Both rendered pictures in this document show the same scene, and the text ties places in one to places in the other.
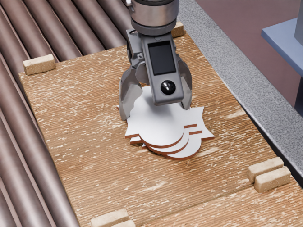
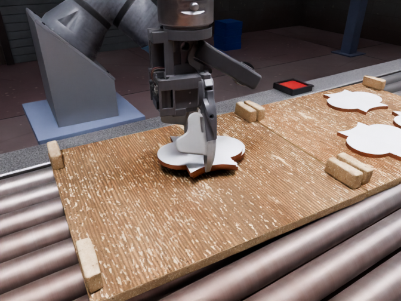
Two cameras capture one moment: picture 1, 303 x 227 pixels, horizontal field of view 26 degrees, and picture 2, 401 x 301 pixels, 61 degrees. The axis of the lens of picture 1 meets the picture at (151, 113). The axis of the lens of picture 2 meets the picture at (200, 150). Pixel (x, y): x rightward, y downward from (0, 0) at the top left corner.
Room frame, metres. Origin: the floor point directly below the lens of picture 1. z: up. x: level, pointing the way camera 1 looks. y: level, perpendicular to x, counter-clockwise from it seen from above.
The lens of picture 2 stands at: (0.84, 0.49, 1.24)
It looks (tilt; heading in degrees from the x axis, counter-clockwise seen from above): 30 degrees down; 265
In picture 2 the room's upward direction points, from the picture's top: straight up
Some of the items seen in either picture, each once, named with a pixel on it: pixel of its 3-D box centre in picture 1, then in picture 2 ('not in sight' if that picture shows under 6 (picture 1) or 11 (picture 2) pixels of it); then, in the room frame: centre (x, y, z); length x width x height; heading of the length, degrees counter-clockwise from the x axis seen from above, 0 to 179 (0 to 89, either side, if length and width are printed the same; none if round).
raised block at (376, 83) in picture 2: not in sight; (373, 82); (0.30, -0.34, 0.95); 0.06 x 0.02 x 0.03; 113
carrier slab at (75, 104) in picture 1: (143, 121); (193, 174); (0.81, 0.01, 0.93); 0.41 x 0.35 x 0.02; 23
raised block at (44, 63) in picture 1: (39, 65); (89, 264); (0.94, 0.21, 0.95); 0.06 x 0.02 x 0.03; 113
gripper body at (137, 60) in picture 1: (152, 42); (181, 70); (0.82, 0.00, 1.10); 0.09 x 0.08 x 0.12; 13
